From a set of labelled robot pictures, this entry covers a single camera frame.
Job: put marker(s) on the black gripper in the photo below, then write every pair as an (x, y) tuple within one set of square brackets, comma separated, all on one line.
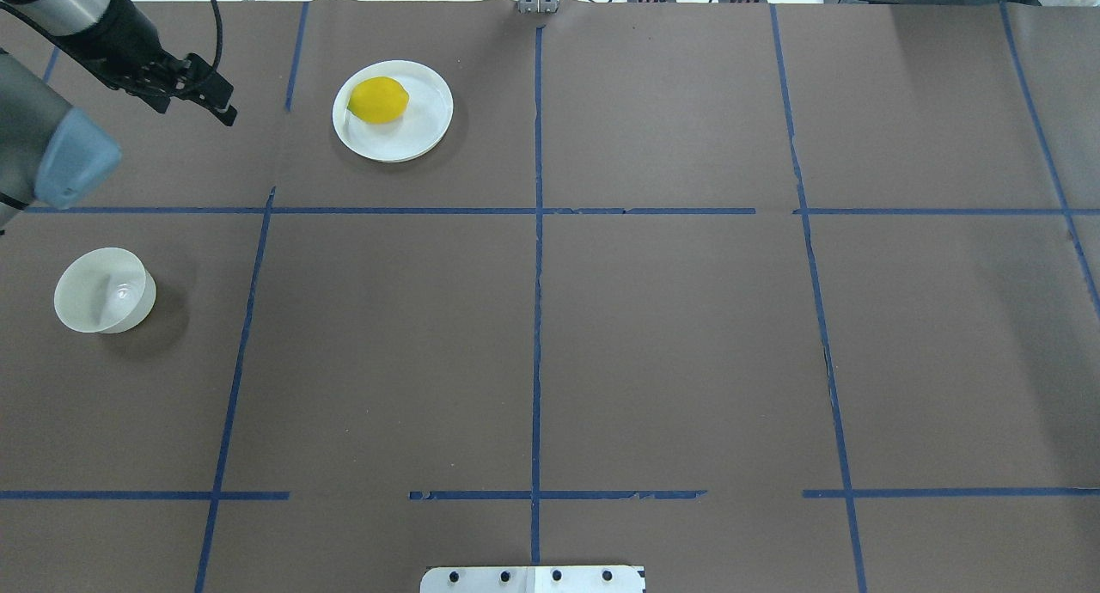
[(119, 46)]

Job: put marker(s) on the yellow lemon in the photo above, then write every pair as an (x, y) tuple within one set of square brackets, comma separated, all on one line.
[(378, 100)]

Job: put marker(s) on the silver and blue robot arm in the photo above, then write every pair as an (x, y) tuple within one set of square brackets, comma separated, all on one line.
[(52, 152)]

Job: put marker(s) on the white round plate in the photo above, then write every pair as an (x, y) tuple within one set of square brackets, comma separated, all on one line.
[(421, 126)]

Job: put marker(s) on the white bowl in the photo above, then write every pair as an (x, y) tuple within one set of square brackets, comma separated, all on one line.
[(106, 291)]

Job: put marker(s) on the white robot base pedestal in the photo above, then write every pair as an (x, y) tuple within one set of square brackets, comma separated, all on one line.
[(535, 578)]

